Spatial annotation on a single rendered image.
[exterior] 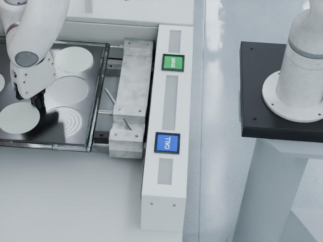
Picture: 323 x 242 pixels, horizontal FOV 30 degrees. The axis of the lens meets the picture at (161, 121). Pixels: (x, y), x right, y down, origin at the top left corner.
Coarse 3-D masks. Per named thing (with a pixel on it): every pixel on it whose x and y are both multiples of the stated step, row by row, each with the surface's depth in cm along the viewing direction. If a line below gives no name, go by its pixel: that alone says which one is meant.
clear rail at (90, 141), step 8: (104, 56) 160; (104, 64) 158; (104, 72) 157; (96, 96) 151; (96, 104) 149; (96, 112) 147; (96, 120) 146; (88, 136) 142; (88, 144) 140; (88, 152) 140
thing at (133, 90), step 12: (132, 60) 163; (144, 60) 163; (132, 72) 160; (144, 72) 160; (120, 84) 157; (132, 84) 157; (144, 84) 157; (120, 96) 154; (132, 96) 154; (144, 96) 154; (144, 132) 147; (120, 156) 144; (132, 156) 144
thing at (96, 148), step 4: (4, 140) 148; (96, 144) 147; (100, 144) 147; (104, 144) 147; (108, 144) 147; (144, 144) 148; (92, 148) 148; (96, 148) 148; (100, 148) 148; (104, 148) 148; (108, 148) 148; (144, 148) 147; (96, 152) 149; (100, 152) 149; (104, 152) 149; (108, 152) 149; (144, 152) 148
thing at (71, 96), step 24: (0, 48) 162; (96, 48) 163; (0, 72) 156; (96, 72) 157; (0, 96) 150; (48, 96) 151; (72, 96) 151; (48, 120) 145; (72, 120) 146; (72, 144) 141
